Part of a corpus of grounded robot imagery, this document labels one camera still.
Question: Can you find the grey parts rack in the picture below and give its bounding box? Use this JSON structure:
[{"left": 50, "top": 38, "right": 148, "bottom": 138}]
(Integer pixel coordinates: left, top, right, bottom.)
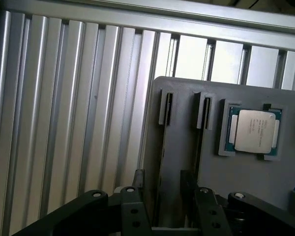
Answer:
[{"left": 140, "top": 76, "right": 295, "bottom": 236}]

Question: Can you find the CPU with silver lid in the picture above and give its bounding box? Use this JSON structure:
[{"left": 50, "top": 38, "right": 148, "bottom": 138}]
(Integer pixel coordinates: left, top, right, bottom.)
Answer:
[{"left": 223, "top": 106, "right": 283, "bottom": 156}]

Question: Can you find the aluminium table frame rail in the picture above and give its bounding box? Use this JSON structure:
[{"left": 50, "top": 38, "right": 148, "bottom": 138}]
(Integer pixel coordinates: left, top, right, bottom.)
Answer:
[{"left": 0, "top": 0, "right": 295, "bottom": 53}]

